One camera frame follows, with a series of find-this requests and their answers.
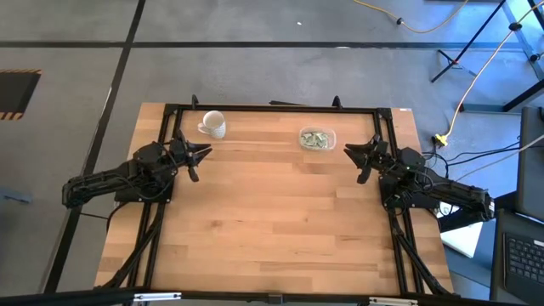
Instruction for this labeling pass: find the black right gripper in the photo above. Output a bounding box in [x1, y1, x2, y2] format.
[343, 134, 390, 184]

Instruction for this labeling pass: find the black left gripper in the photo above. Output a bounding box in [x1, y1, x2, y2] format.
[168, 129, 213, 183]

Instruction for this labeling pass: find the clear plastic container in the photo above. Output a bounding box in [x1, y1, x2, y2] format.
[298, 126, 337, 152]

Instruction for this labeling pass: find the white patterned mug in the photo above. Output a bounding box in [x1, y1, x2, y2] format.
[197, 110, 227, 140]

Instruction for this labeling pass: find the white sheet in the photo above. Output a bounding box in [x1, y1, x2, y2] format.
[439, 220, 485, 259]

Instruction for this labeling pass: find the black-legged desk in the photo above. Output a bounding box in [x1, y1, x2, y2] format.
[430, 0, 544, 113]

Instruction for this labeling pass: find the grey computer screen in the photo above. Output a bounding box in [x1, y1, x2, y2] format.
[516, 105, 544, 222]

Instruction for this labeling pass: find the black side table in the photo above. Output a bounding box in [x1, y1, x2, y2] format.
[488, 190, 544, 306]

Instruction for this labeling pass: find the black hazard-striped floor mat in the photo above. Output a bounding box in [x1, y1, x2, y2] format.
[0, 69, 43, 122]

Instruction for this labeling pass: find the black laptop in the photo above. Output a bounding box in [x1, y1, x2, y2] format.
[502, 231, 544, 305]

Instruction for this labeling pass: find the yellow extension cable with plug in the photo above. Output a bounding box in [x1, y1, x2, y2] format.
[433, 0, 544, 148]

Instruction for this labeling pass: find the black aluminium table frame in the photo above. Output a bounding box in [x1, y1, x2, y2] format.
[95, 93, 456, 306]

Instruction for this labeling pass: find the grey cable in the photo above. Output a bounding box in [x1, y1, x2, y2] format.
[456, 134, 544, 182]

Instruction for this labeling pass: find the yellow cable with black knot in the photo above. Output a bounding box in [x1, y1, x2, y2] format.
[351, 0, 471, 35]

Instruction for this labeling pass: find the silver metal bracket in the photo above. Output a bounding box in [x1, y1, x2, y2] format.
[368, 296, 420, 306]
[133, 292, 183, 303]

